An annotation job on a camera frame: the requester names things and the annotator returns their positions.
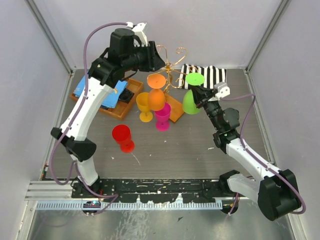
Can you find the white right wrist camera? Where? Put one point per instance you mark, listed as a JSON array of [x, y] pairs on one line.
[[221, 90]]

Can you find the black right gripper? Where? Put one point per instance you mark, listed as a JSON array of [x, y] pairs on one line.
[[202, 94]]

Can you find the orange plastic wine glass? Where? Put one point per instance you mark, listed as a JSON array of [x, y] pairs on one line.
[[156, 97]]

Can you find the black white striped cloth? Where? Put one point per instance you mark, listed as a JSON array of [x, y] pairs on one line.
[[212, 75]]

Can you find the gold wire glass rack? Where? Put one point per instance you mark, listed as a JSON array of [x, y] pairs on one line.
[[176, 106]]

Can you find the wooden compartment tray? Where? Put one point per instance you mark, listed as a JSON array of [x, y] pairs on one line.
[[122, 107]]

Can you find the black item in tray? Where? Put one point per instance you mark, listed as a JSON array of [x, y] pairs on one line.
[[126, 96]]

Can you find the pink plastic wine glass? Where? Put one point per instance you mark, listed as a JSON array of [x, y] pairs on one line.
[[162, 118]]

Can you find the red plastic wine glass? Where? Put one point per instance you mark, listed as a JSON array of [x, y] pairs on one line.
[[122, 135]]

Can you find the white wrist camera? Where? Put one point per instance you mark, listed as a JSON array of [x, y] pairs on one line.
[[140, 38], [221, 90]]

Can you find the green plastic wine glass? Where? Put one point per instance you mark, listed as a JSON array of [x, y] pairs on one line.
[[193, 79]]

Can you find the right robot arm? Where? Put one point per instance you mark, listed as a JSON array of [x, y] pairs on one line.
[[274, 190]]

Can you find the yellow plastic wine glass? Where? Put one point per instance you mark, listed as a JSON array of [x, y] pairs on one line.
[[142, 104]]

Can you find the blue patterned cloth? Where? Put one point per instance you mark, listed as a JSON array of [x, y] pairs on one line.
[[111, 100]]

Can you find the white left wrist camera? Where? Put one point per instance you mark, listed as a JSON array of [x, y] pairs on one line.
[[140, 38]]

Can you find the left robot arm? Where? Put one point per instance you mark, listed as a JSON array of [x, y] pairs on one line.
[[128, 50]]

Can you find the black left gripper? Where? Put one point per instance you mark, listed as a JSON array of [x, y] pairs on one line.
[[154, 62]]

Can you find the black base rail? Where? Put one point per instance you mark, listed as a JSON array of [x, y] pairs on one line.
[[160, 191]]

